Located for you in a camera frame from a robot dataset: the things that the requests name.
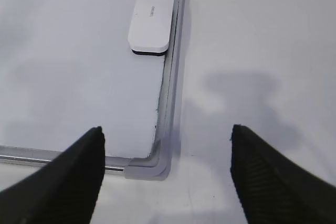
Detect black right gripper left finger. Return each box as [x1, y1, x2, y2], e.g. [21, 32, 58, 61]
[1, 126, 105, 223]

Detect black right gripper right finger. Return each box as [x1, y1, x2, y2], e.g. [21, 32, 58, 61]
[230, 124, 335, 223]

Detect white whiteboard eraser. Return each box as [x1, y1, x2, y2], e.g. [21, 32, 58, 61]
[128, 0, 174, 56]

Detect white whiteboard with grey frame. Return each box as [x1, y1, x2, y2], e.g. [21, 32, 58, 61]
[1, 0, 184, 180]

